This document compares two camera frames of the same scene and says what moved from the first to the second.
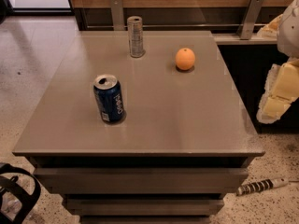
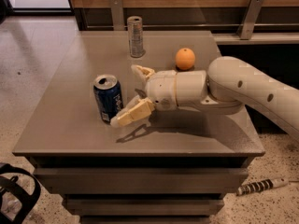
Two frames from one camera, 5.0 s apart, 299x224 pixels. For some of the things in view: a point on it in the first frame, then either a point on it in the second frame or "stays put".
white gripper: (289, 32) -> (161, 90)
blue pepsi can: (110, 100) stays put
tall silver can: (135, 36) stays put
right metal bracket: (250, 17) stays put
